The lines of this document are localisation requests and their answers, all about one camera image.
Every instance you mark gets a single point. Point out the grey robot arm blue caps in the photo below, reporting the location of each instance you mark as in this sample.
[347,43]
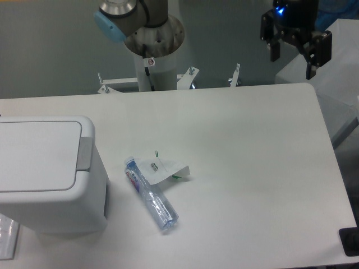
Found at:
[120,19]

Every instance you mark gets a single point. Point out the blue plastic bag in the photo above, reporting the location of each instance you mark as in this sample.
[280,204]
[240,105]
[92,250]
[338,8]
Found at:
[329,11]

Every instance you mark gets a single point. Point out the white push-lid trash can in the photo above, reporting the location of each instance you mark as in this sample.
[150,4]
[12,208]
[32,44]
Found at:
[52,177]

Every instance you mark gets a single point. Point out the black device at table edge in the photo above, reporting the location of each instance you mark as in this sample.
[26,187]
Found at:
[349,239]

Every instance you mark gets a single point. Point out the clear plastic water bottle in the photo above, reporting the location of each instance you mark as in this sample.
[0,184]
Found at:
[152,197]

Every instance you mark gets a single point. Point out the white crumpled paper wrapper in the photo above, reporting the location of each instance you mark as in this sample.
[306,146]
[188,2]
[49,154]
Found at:
[157,169]

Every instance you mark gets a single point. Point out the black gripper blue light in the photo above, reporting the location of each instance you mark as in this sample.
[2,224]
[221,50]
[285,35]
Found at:
[296,20]

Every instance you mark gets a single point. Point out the white metal frame bracket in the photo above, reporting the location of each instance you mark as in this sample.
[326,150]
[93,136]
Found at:
[185,81]

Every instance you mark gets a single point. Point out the white covered side table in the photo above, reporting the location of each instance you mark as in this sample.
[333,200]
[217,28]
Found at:
[336,83]

